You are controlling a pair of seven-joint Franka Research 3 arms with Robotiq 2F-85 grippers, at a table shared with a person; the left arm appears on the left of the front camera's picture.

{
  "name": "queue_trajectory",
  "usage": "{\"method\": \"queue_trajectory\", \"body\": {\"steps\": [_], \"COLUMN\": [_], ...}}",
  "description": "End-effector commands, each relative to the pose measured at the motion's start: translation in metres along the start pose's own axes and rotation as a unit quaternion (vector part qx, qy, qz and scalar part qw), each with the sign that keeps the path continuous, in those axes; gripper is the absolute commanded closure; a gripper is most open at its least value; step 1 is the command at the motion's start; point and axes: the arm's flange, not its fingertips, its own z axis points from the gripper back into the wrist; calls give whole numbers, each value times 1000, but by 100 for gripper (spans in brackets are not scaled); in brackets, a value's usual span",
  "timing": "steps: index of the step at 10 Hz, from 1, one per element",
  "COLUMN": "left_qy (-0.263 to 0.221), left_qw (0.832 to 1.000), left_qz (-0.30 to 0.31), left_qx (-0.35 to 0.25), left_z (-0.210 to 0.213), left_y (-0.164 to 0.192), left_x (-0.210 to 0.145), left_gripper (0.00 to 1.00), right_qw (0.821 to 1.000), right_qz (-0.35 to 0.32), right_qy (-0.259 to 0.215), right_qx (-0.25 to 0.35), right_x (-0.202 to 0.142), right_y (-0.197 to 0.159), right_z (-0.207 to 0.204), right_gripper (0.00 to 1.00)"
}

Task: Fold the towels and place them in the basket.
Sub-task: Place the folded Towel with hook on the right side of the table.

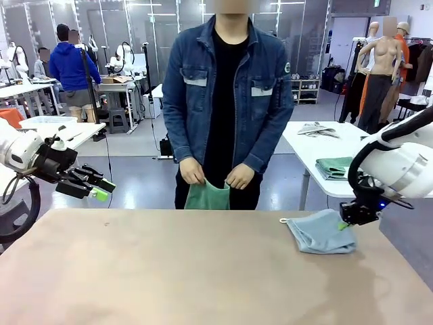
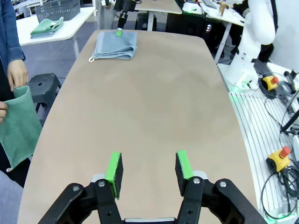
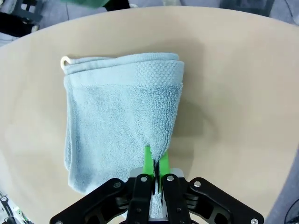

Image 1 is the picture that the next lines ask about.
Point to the white side table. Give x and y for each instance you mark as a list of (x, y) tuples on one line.
[(84, 130), (304, 159)]

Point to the clear plastic bin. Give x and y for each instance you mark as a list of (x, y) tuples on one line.
[(47, 121)]

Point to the person left hand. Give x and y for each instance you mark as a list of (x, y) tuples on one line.
[(242, 176)]

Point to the seated person in grey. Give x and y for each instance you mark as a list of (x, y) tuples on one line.
[(41, 69)]

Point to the white background table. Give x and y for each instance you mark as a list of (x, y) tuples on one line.
[(20, 88), (115, 87)]

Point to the mannequin orange clothes hat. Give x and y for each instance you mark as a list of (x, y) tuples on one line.
[(402, 44)]

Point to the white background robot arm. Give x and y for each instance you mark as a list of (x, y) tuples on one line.
[(21, 64), (121, 57)]

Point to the light grey towel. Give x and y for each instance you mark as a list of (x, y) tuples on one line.
[(318, 129)]

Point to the white standing desk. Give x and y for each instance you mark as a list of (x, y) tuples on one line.
[(155, 101)]

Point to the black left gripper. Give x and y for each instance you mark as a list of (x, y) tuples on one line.
[(54, 162)]

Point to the blue-grey towel with loop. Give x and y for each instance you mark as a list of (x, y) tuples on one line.
[(321, 237)]

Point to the grey step stool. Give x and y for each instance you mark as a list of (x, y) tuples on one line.
[(119, 122)]

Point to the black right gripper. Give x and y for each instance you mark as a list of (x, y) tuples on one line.
[(363, 210)]

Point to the cardboard box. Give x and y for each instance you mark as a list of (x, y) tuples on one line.
[(115, 80)]

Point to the black trolley cart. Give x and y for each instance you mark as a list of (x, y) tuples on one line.
[(411, 105)]

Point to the bare mannequin dark trousers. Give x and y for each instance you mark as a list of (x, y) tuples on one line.
[(384, 57)]

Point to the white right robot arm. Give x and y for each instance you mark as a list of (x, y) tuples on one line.
[(406, 162)]

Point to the person in blue hoodie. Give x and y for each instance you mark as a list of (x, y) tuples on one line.
[(71, 67)]

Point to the orange cloth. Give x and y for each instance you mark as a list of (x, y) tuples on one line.
[(13, 115)]

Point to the person right forearm denim sleeve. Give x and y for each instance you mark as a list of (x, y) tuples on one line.
[(176, 135)]

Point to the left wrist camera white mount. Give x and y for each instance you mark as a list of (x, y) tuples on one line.
[(59, 144)]

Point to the person in denim jacket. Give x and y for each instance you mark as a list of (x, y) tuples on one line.
[(230, 101)]

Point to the white mannequin black trousers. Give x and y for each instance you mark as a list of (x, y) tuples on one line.
[(352, 98)]

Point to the green towel with white label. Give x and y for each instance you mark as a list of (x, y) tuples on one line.
[(206, 196)]

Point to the clothes rack dark garments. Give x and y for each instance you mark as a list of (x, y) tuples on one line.
[(423, 64)]

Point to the person right hand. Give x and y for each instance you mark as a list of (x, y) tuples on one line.
[(191, 171)]

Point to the black tripod stand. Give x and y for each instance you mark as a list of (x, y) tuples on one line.
[(99, 137), (147, 67)]

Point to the person left forearm denim sleeve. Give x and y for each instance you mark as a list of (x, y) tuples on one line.
[(270, 142)]

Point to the black bags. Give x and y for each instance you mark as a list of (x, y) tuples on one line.
[(331, 79)]

